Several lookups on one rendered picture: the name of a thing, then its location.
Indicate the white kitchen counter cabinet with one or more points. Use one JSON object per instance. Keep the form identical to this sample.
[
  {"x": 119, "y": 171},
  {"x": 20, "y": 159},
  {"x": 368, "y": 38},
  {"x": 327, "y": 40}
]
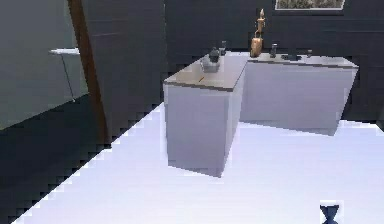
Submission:
[{"x": 200, "y": 126}]

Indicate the dark grey shaker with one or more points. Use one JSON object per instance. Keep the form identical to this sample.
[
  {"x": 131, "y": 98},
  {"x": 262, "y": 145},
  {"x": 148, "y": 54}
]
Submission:
[
  {"x": 223, "y": 47},
  {"x": 273, "y": 50}
]

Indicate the white pot with dark lid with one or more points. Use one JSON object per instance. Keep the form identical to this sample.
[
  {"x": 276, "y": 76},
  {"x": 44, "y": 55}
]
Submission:
[{"x": 211, "y": 63}]

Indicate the long white kitchen counter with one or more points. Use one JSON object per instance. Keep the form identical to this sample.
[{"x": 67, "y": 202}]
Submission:
[{"x": 296, "y": 93}]

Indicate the brown wooden door frame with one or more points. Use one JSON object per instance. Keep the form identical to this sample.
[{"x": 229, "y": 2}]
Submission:
[{"x": 88, "y": 66}]

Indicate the small dark cup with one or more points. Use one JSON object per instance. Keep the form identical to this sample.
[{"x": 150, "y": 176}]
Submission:
[{"x": 309, "y": 53}]

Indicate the golden brown statue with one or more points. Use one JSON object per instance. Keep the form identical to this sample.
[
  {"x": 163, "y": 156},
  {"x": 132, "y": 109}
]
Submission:
[{"x": 257, "y": 41}]

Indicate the black flat object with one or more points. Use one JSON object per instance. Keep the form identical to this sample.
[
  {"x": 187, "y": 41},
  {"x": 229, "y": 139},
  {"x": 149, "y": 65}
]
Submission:
[{"x": 291, "y": 57}]

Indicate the white framed window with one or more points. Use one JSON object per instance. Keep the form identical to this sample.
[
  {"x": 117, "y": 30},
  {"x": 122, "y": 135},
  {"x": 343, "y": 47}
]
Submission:
[{"x": 310, "y": 4}]

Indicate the orange pencil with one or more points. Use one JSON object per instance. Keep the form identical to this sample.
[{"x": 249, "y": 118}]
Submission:
[{"x": 201, "y": 79}]

